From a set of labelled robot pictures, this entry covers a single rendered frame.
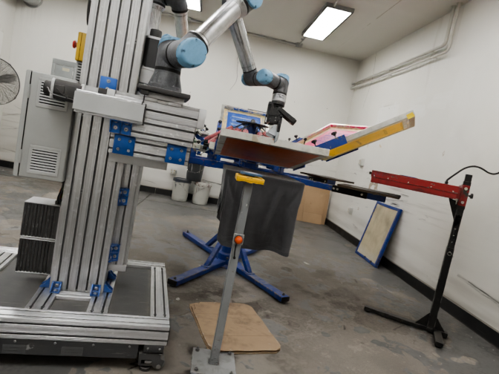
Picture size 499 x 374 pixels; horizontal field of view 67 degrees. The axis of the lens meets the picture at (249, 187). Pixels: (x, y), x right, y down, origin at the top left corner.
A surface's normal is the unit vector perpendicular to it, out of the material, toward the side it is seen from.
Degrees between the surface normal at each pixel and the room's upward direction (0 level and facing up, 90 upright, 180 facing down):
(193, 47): 96
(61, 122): 90
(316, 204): 78
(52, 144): 90
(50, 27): 90
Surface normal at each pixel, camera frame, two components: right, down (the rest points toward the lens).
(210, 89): 0.10, 0.12
